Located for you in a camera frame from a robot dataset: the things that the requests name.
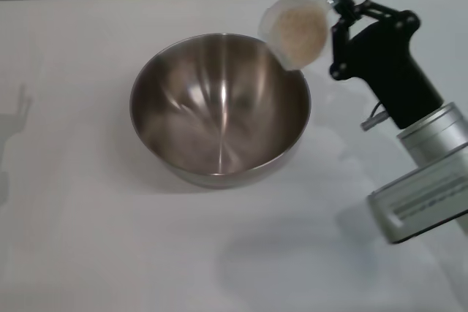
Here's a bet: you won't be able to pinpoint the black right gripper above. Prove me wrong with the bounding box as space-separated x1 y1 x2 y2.
327 0 445 131

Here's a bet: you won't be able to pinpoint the white rice grains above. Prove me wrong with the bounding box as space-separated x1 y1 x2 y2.
274 7 327 68

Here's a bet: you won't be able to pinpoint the clear plastic measuring cup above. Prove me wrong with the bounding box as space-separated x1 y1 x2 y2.
258 0 339 72

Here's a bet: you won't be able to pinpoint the stainless steel mixing bowl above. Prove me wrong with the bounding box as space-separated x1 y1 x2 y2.
129 32 311 190

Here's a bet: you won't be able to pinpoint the right gripper cable connector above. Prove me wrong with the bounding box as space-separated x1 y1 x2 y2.
361 102 396 132

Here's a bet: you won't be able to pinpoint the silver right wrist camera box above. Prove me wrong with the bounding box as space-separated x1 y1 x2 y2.
366 160 468 246

